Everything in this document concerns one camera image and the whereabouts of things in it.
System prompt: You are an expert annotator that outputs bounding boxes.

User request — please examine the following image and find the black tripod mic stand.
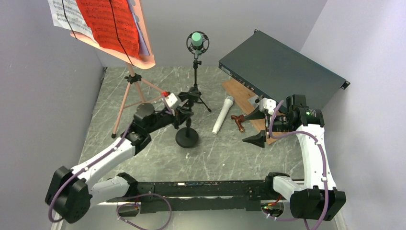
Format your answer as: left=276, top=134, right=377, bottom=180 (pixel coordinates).
left=187, top=55, right=212, bottom=113

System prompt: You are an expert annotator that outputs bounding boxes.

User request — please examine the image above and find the black round-base mic stand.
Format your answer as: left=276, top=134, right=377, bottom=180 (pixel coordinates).
left=175, top=118, right=199, bottom=149

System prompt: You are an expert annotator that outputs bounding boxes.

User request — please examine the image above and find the white handheld microphone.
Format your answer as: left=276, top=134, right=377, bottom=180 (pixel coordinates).
left=212, top=96, right=234, bottom=135

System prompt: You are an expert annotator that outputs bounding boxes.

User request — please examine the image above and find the green condenser microphone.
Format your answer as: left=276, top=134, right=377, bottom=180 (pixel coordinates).
left=186, top=31, right=210, bottom=55

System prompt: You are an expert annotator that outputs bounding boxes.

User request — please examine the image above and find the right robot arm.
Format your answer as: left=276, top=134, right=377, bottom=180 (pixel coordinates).
left=241, top=94, right=346, bottom=225

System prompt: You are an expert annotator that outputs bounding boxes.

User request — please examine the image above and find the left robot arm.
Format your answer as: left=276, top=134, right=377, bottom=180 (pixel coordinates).
left=45, top=91, right=200, bottom=223

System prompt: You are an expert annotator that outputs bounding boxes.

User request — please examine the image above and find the copper pipe fitting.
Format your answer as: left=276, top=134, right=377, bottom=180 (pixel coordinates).
left=230, top=115, right=245, bottom=133

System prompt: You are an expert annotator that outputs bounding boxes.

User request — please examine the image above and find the wooden board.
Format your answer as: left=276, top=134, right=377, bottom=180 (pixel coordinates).
left=222, top=78, right=281, bottom=132

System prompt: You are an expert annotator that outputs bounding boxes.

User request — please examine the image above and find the dark rack audio unit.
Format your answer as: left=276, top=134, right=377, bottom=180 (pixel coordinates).
left=218, top=30, right=350, bottom=109

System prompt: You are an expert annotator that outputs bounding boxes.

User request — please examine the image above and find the pink music stand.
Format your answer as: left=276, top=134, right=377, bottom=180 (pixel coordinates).
left=70, top=0, right=165, bottom=138

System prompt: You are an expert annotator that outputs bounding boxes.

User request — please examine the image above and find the red sheet music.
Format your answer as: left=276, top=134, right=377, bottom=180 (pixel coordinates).
left=76, top=0, right=140, bottom=58

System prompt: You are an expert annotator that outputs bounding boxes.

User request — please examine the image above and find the white sheet music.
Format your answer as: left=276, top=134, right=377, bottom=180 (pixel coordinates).
left=48, top=0, right=95, bottom=41

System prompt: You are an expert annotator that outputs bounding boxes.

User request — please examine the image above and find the metal clamp bracket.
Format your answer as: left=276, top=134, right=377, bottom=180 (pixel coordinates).
left=248, top=95, right=261, bottom=108

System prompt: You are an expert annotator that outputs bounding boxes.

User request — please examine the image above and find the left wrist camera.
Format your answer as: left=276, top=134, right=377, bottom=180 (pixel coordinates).
left=161, top=91, right=181, bottom=111

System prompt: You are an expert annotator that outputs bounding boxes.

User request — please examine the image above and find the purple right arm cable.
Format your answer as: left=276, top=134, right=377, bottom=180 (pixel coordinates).
left=268, top=100, right=330, bottom=230

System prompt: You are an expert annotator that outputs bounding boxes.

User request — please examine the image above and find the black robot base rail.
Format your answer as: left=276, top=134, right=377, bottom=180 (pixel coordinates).
left=104, top=179, right=286, bottom=214

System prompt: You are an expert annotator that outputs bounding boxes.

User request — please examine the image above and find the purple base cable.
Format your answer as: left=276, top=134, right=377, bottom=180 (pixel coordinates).
left=116, top=194, right=172, bottom=230

